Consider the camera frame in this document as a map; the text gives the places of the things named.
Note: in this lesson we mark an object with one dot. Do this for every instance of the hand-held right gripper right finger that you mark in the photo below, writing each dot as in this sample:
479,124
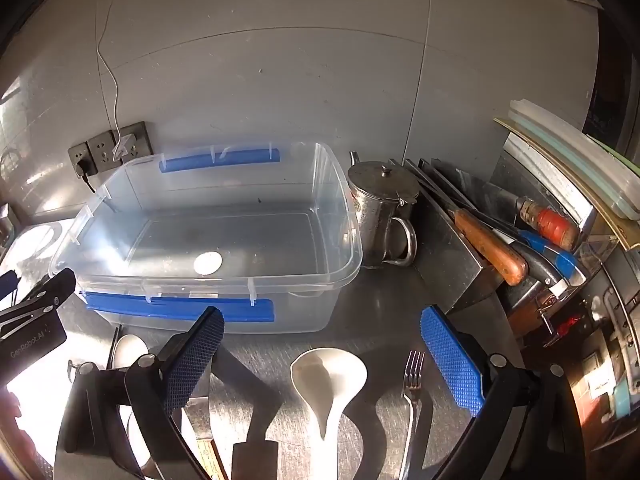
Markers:
452,365

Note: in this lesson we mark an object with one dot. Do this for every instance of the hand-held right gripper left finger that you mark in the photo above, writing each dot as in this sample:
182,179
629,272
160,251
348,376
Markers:
195,360

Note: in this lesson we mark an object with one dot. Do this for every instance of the grey wall socket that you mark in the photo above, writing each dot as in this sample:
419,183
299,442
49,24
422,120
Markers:
103,151
79,157
137,140

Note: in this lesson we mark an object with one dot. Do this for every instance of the white cutting board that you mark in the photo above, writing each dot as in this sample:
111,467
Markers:
575,140

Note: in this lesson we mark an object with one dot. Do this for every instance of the white deep ladle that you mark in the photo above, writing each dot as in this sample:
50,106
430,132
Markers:
327,375

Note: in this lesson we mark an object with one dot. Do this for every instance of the metal kettle with lid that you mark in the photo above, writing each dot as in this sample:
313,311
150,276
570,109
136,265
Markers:
375,210

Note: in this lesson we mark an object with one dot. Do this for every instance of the metal fork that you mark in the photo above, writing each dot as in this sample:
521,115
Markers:
413,377

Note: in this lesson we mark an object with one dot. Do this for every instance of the metal knife rack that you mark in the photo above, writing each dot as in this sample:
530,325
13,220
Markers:
445,240

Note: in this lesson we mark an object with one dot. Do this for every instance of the black chopstick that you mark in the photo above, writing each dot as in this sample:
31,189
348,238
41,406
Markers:
114,345

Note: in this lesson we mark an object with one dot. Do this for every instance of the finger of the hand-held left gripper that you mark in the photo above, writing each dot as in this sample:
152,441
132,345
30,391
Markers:
7,284
37,307

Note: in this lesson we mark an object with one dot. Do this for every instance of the white rice paddle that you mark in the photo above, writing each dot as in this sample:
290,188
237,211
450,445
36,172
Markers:
129,351

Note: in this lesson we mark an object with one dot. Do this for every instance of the white charger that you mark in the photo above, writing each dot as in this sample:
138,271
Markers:
122,149

